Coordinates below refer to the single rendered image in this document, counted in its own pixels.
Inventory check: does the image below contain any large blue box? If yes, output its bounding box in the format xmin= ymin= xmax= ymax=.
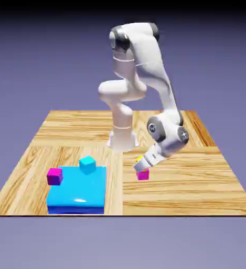
xmin=46 ymin=166 xmax=107 ymax=215

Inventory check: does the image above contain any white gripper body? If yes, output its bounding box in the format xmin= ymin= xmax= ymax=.
xmin=133 ymin=154 xmax=155 ymax=172

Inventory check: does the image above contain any small cyan cube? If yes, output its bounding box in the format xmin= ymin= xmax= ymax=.
xmin=79 ymin=156 xmax=97 ymax=175

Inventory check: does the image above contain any small purple cube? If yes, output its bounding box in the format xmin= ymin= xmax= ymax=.
xmin=46 ymin=168 xmax=64 ymax=186

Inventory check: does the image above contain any small magenta cube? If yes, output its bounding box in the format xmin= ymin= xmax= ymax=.
xmin=136 ymin=168 xmax=150 ymax=181

